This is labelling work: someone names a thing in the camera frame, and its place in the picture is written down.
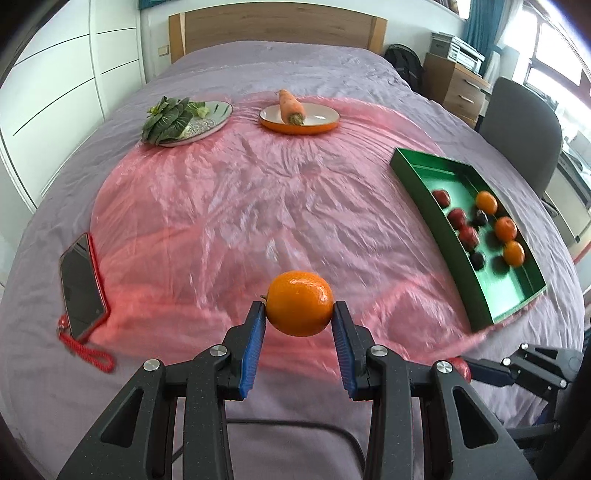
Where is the dark plum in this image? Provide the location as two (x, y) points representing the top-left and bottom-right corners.
(472, 210), (488, 228)
(469, 250), (486, 271)

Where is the red apple front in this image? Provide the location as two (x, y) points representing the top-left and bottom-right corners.
(458, 225), (480, 252)

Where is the dark red apple back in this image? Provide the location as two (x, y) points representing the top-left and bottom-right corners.
(432, 189), (451, 209)

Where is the small orange back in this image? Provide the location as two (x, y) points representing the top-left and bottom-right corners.
(264, 270), (334, 337)

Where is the green rectangular tray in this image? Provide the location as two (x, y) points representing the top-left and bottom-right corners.
(391, 148), (546, 332)

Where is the red-cased smartphone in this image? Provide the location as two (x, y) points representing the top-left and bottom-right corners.
(59, 232), (110, 343)

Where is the purple bed sheet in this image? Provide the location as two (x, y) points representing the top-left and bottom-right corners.
(1, 41), (584, 479)

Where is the pink plastic sheet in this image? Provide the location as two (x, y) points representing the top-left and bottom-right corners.
(87, 94), (541, 384)

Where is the grey office chair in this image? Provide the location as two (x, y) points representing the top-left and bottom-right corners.
(479, 77), (563, 197)

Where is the wooden drawer cabinet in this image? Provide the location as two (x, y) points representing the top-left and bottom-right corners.
(423, 53), (491, 128)

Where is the orange oval dish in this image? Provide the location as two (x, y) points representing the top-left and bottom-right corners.
(259, 102), (341, 135)

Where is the green leafy bok choy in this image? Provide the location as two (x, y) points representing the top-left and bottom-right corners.
(140, 96), (209, 145)

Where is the black backpack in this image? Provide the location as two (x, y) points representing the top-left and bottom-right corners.
(384, 44), (424, 93)

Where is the orange carrot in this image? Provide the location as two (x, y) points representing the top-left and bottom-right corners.
(279, 89), (305, 126)

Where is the patterned grey plate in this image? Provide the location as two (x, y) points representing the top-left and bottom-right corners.
(160, 101), (233, 147)

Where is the teal curtain right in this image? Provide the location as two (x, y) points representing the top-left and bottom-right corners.
(462, 0), (509, 74)

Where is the white wardrobe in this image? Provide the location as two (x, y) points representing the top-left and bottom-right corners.
(0, 0), (172, 287)

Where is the wooden headboard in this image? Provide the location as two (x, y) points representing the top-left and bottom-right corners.
(168, 2), (388, 62)

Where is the red phone wrist strap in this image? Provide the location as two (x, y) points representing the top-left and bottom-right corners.
(56, 315), (116, 374)

